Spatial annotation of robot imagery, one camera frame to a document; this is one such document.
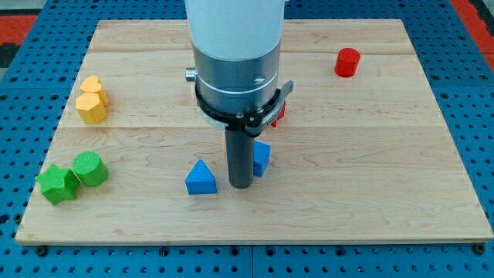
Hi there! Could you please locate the blue cube block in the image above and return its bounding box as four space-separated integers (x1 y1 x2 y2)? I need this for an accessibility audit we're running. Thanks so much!
253 141 271 177

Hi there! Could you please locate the green star block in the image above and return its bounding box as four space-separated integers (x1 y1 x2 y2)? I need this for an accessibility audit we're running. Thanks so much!
35 164 80 205

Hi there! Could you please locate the green cylinder block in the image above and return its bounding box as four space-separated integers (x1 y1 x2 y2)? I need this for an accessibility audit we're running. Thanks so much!
73 151 109 187

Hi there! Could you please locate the red block behind arm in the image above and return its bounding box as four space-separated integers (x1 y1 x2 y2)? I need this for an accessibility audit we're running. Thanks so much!
271 101 286 127

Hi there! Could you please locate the red cylinder block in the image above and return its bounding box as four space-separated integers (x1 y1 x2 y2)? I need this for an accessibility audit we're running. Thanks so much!
334 48 360 78

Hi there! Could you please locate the yellow hexagon block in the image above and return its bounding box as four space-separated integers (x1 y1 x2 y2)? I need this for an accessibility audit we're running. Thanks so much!
76 93 107 124

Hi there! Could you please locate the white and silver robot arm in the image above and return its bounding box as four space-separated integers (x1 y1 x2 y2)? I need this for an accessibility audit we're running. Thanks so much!
184 0 285 124

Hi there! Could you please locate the blue triangle block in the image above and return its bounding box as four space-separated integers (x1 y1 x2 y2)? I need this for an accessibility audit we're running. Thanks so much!
185 160 218 195

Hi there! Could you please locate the yellow heart block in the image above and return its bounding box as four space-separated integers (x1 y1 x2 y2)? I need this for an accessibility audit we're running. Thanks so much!
80 75 109 105

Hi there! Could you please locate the light wooden board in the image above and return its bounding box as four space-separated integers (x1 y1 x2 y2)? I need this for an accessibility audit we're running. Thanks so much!
15 19 493 246

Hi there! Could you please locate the black clamp ring with lever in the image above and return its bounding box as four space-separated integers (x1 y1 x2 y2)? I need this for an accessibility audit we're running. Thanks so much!
194 80 295 138

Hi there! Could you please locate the dark grey cylindrical pointer tool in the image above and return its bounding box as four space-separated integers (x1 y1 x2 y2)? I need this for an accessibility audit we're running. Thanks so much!
225 130 254 189

